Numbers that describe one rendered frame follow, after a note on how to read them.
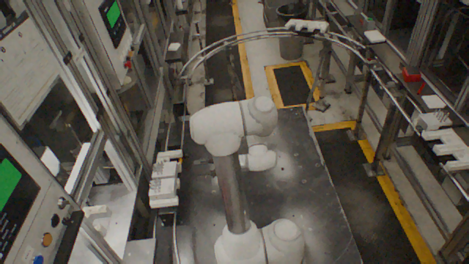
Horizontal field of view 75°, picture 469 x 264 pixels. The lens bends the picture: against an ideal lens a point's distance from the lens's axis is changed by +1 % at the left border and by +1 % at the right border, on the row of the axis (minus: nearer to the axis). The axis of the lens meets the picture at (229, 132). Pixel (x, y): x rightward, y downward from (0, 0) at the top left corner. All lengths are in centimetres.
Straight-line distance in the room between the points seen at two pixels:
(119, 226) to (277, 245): 74
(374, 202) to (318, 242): 110
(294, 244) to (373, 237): 121
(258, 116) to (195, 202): 91
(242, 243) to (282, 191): 57
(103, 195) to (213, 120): 89
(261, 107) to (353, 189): 178
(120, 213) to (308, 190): 101
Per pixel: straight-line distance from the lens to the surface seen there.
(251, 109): 105
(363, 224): 254
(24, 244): 97
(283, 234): 135
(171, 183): 162
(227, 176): 117
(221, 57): 444
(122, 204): 167
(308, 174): 189
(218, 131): 106
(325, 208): 176
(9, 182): 89
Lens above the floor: 215
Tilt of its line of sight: 43 degrees down
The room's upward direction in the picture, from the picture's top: 10 degrees counter-clockwise
